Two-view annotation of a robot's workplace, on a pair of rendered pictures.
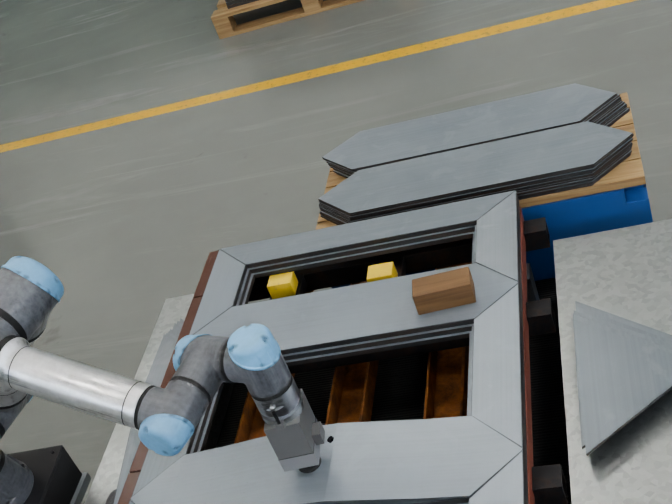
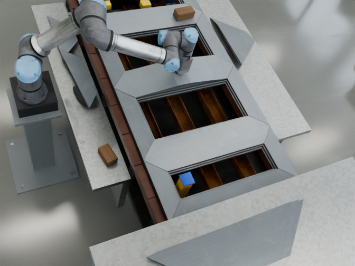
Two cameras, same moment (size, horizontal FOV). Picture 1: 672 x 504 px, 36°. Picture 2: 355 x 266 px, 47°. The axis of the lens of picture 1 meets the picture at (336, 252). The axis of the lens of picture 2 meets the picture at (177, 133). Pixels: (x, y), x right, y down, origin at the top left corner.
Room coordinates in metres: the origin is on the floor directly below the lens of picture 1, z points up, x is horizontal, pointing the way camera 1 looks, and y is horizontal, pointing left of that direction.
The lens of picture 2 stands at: (0.52, 1.45, 2.56)
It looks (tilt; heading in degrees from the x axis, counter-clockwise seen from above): 56 degrees down; 298
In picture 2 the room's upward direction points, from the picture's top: 22 degrees clockwise
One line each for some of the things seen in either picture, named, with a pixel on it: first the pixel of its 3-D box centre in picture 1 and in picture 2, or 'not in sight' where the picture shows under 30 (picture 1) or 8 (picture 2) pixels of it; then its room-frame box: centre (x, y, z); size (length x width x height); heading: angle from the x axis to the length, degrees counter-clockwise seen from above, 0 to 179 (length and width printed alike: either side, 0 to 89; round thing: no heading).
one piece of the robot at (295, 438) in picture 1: (298, 427); (184, 60); (1.33, 0.17, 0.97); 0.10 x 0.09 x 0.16; 76
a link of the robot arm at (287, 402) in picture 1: (276, 396); (186, 50); (1.33, 0.18, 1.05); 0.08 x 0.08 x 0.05
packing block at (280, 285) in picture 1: (282, 284); (105, 5); (2.03, 0.15, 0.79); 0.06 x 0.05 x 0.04; 70
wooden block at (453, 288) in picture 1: (443, 290); (184, 13); (1.66, -0.17, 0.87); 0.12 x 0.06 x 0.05; 75
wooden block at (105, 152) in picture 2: not in sight; (107, 155); (1.22, 0.75, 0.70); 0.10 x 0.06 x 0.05; 172
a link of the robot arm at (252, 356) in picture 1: (257, 360); (188, 39); (1.34, 0.18, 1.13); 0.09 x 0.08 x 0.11; 52
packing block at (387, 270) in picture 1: (382, 276); (145, 5); (1.90, -0.08, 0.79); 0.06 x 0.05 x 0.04; 70
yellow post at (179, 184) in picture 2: not in sight; (181, 188); (0.84, 0.60, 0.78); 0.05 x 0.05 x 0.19; 70
